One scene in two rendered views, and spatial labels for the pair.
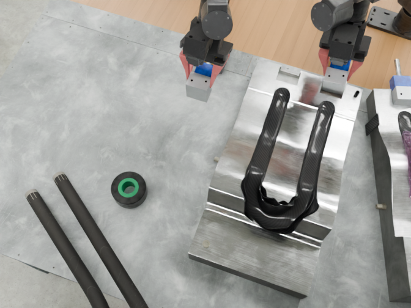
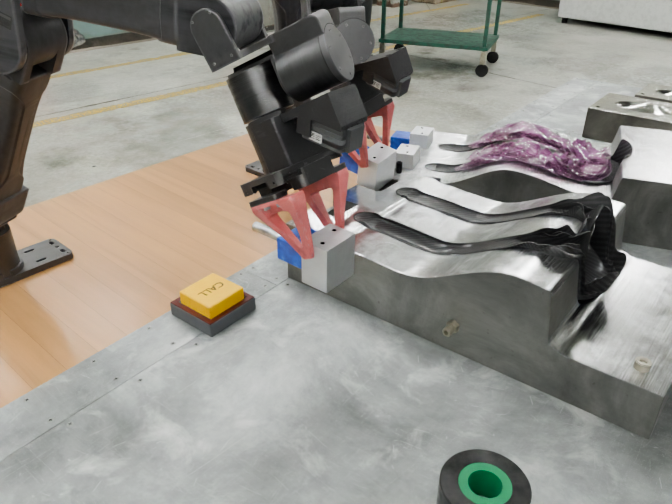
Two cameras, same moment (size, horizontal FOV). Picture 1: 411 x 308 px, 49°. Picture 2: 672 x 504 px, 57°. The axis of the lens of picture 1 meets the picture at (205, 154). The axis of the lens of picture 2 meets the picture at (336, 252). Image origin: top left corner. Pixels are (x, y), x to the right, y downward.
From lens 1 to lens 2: 84 cm
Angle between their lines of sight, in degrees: 54
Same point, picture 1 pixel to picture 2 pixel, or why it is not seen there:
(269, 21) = (192, 242)
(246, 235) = (617, 317)
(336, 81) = (386, 155)
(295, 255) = (647, 278)
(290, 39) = (241, 232)
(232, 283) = not seen: outside the picture
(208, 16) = (327, 39)
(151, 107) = (270, 420)
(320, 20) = (355, 47)
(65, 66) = not seen: outside the picture
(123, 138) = (326, 491)
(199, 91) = (346, 250)
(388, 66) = not seen: hidden behind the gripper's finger
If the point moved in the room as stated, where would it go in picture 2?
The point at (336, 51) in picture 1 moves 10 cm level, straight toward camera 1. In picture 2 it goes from (398, 67) to (460, 81)
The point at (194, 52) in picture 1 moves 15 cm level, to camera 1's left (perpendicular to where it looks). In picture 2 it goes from (353, 113) to (288, 172)
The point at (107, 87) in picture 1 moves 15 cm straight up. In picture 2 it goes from (160, 491) to (134, 369)
